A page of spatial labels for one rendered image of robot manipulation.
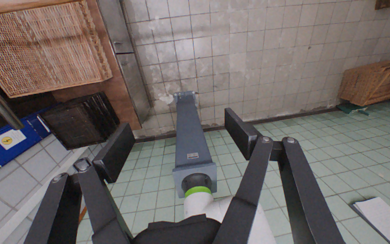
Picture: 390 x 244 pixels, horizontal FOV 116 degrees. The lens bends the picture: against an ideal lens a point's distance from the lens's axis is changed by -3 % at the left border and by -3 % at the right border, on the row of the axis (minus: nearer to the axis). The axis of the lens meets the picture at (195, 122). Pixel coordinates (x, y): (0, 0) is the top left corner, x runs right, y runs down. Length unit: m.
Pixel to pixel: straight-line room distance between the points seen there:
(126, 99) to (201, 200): 0.91
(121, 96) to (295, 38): 1.96
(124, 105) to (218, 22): 1.24
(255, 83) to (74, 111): 1.81
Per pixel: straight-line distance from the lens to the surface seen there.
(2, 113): 0.77
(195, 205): 0.58
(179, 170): 0.63
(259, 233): 0.51
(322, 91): 2.66
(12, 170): 1.21
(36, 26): 1.34
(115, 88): 1.17
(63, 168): 1.37
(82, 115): 1.03
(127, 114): 1.22
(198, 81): 1.66
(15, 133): 1.19
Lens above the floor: 1.62
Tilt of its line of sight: 61 degrees down
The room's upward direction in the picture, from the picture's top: 167 degrees clockwise
